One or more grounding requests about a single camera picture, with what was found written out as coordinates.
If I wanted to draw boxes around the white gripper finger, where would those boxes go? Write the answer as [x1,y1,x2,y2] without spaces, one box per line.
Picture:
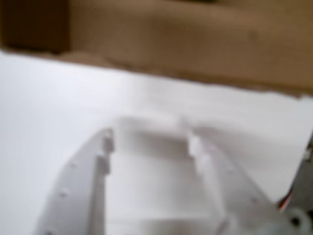
[187,131,294,235]
[34,127,115,235]

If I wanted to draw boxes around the brown cardboard box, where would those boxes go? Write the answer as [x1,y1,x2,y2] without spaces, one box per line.
[0,0,313,99]

